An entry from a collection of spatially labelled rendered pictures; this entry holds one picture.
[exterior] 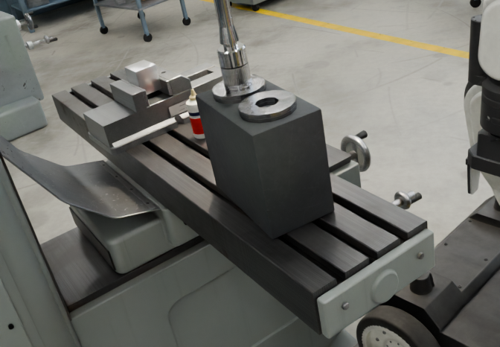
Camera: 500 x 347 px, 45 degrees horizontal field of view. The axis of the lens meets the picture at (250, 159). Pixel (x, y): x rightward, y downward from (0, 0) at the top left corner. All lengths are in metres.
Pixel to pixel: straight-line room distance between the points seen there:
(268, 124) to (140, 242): 0.51
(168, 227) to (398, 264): 0.54
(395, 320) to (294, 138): 0.54
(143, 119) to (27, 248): 0.40
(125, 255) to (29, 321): 0.23
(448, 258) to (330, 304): 0.64
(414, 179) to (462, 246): 1.38
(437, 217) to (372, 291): 1.71
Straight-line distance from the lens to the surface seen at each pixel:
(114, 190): 1.36
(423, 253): 0.96
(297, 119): 0.90
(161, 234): 1.31
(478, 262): 1.46
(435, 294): 1.34
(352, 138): 1.75
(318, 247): 0.93
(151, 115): 1.38
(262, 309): 1.58
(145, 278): 1.34
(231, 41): 0.98
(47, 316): 1.23
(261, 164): 0.89
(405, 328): 1.30
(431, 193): 2.76
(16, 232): 1.14
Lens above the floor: 1.51
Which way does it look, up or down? 28 degrees down
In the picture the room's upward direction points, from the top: 11 degrees counter-clockwise
